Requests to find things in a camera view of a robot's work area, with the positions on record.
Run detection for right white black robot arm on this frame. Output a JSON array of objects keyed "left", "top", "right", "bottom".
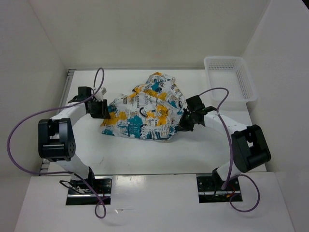
[{"left": 177, "top": 95, "right": 271, "bottom": 190}]

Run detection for purple cable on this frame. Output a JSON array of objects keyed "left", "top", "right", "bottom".
[
  {"left": 197, "top": 87, "right": 261, "bottom": 213},
  {"left": 6, "top": 67, "right": 109, "bottom": 219}
]

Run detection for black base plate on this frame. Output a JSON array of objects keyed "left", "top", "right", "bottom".
[
  {"left": 196, "top": 174, "right": 243, "bottom": 203},
  {"left": 59, "top": 175, "right": 112, "bottom": 205}
]

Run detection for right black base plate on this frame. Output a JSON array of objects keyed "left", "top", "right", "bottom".
[{"left": 196, "top": 174, "right": 243, "bottom": 203}]

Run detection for white teal yellow patterned shorts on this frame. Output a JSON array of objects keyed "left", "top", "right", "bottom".
[{"left": 100, "top": 72, "right": 187, "bottom": 141}]

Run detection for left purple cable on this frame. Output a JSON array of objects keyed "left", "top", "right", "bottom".
[{"left": 6, "top": 67, "right": 109, "bottom": 219}]

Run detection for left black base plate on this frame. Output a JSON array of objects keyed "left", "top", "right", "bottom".
[{"left": 59, "top": 175, "right": 112, "bottom": 205}]

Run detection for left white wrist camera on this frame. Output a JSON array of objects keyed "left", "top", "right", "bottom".
[{"left": 94, "top": 87, "right": 107, "bottom": 101}]

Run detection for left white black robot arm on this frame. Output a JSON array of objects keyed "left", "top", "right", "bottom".
[{"left": 38, "top": 87, "right": 111, "bottom": 193}]

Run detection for white perforated plastic basket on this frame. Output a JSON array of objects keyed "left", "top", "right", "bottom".
[{"left": 204, "top": 56, "right": 257, "bottom": 103}]

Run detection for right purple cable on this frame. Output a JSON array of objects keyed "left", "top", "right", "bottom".
[{"left": 197, "top": 87, "right": 261, "bottom": 213}]

